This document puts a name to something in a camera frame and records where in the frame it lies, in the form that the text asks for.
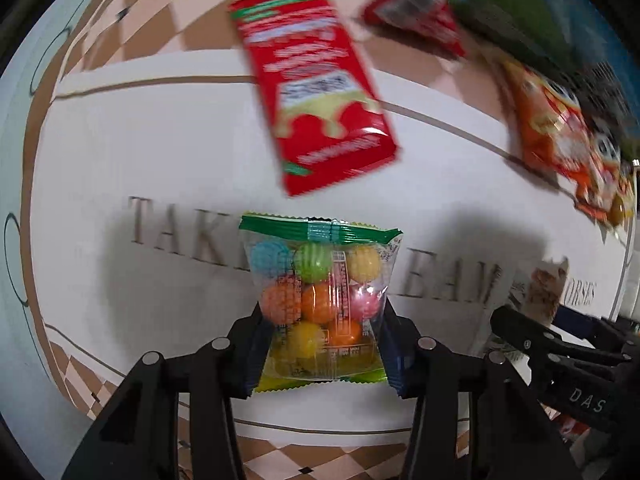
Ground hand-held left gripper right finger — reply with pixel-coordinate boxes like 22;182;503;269
380;296;583;480

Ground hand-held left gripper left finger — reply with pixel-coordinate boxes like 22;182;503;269
60;305;273;480

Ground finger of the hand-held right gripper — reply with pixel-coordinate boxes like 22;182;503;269
490;305;626;396
555;306;640;356

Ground white packet with animal picture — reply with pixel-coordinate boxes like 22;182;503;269
480;255;571;361

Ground clear bag of coloured gumballs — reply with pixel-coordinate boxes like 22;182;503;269
239;211;403;393

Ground orange snack packet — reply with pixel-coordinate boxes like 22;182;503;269
502;57;636;226

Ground long red snack packet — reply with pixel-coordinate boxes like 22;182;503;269
229;0;403;198

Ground green snack packet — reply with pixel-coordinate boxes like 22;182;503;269
445;0;586;71

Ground small red snack packet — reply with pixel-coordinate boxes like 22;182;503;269
361;0;467;58

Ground printed checkered tablecloth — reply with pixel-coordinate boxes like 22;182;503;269
0;0;640;480

